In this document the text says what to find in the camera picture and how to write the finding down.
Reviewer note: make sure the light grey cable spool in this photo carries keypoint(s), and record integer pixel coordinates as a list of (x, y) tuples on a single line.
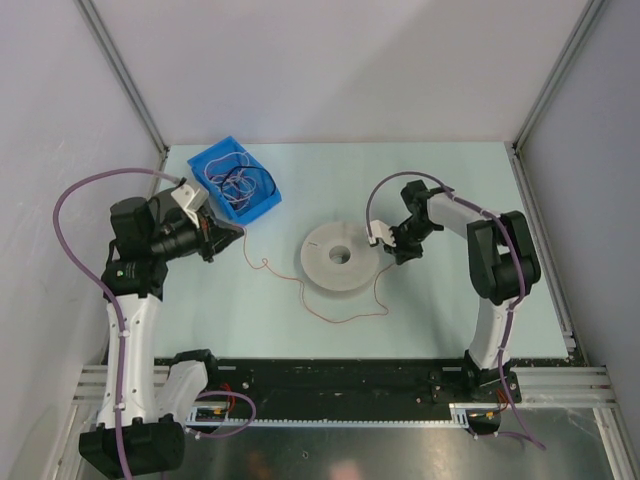
[(338, 259)]

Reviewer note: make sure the grey slotted cable duct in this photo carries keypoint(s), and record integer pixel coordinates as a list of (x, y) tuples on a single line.
[(457, 420)]

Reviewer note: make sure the blue plastic bin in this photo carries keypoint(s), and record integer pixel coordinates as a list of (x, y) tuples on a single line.
[(240, 185)]

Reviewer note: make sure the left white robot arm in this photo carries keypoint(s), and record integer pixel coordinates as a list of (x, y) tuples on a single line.
[(140, 426)]

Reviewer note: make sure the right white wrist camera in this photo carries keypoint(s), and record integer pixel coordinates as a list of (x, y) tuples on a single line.
[(379, 232)]

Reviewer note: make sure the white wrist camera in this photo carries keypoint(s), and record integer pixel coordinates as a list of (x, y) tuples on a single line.
[(379, 232), (190, 199)]

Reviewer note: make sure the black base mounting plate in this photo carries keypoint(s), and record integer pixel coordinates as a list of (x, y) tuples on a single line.
[(348, 389)]

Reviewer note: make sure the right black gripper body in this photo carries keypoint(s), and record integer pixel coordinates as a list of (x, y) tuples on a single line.
[(409, 238)]

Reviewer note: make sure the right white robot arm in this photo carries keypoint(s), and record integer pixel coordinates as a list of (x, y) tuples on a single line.
[(502, 260)]

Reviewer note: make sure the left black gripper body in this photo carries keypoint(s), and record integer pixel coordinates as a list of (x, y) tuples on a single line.
[(182, 237)]

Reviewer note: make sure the aluminium frame rail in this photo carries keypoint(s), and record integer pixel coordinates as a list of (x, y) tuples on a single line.
[(574, 387)]

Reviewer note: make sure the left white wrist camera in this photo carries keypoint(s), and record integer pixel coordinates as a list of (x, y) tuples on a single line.
[(190, 199)]

